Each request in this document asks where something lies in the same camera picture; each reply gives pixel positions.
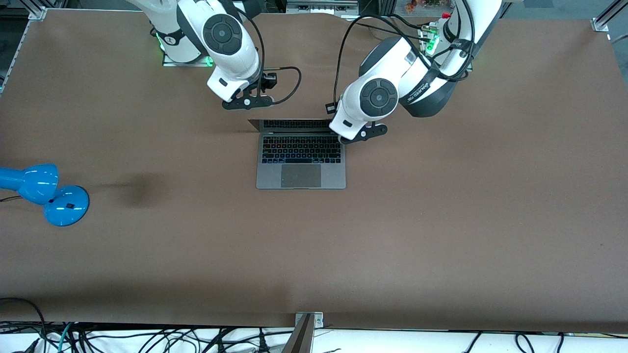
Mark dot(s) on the aluminium frame post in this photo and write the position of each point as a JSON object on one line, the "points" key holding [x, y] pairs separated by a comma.
{"points": [[300, 338]]}

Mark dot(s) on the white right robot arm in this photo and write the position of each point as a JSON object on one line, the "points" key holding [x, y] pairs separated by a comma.
{"points": [[223, 34]]}

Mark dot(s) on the aluminium frame corner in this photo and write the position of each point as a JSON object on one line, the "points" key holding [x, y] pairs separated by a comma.
{"points": [[601, 22], [37, 12]]}

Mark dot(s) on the grey laptop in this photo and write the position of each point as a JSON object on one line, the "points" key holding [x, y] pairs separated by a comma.
{"points": [[300, 176]]}

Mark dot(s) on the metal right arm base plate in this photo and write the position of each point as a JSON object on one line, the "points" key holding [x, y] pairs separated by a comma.
{"points": [[186, 64]]}

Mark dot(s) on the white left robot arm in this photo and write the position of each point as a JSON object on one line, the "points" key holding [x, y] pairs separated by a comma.
{"points": [[378, 96]]}

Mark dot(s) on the metal corner bracket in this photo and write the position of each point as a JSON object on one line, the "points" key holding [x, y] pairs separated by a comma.
{"points": [[319, 321]]}

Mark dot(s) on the grey power strip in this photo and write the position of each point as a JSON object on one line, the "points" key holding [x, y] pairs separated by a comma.
{"points": [[321, 7]]}

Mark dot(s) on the blue desk lamp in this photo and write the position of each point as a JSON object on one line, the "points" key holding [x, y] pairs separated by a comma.
{"points": [[66, 208]]}

